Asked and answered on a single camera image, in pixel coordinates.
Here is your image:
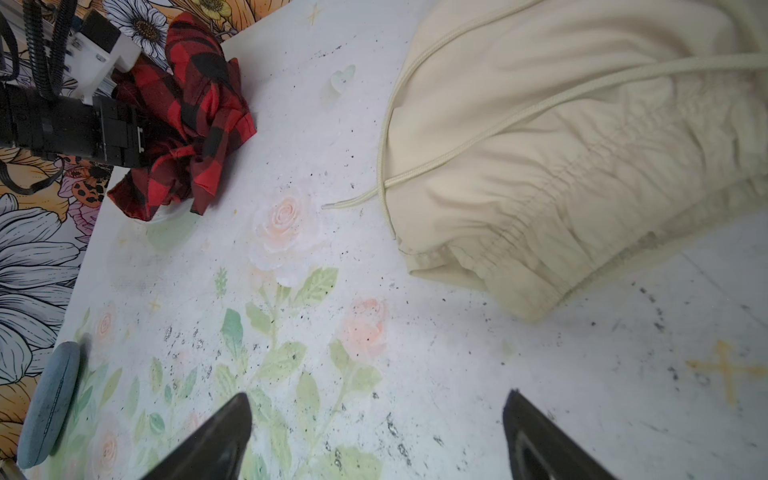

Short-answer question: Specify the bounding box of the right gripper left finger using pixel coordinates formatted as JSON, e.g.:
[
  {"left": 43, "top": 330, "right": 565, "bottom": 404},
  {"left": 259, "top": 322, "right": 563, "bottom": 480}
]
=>
[{"left": 143, "top": 392, "right": 252, "bottom": 480}]

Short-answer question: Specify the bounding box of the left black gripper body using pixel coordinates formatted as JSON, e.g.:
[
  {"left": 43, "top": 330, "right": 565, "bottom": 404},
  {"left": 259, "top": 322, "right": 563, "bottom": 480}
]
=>
[{"left": 1, "top": 84, "right": 147, "bottom": 168}]

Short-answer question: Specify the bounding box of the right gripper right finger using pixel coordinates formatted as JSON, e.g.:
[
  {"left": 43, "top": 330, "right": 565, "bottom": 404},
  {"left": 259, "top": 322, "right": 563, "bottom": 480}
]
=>
[{"left": 502, "top": 390, "right": 615, "bottom": 480}]

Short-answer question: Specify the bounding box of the red black plaid cloth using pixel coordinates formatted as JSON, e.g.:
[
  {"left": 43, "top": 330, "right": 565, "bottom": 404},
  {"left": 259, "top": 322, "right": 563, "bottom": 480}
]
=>
[{"left": 108, "top": 13, "right": 257, "bottom": 221}]

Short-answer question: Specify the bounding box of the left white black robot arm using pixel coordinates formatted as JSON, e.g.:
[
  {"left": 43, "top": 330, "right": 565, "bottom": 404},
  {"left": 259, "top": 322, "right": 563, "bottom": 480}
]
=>
[{"left": 1, "top": 1, "right": 152, "bottom": 168}]

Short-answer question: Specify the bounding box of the grey blue oval pad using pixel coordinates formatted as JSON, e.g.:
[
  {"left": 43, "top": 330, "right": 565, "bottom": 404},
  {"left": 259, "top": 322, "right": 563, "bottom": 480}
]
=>
[{"left": 16, "top": 341, "right": 81, "bottom": 469}]

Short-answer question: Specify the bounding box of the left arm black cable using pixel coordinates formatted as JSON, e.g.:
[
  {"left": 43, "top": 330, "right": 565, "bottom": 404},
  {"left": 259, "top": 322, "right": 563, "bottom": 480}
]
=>
[{"left": 0, "top": 0, "right": 79, "bottom": 196}]

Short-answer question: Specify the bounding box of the cream drawstring cloth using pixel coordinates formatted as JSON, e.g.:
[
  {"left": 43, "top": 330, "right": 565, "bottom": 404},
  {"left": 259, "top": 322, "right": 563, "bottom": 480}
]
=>
[{"left": 322, "top": 0, "right": 768, "bottom": 324}]

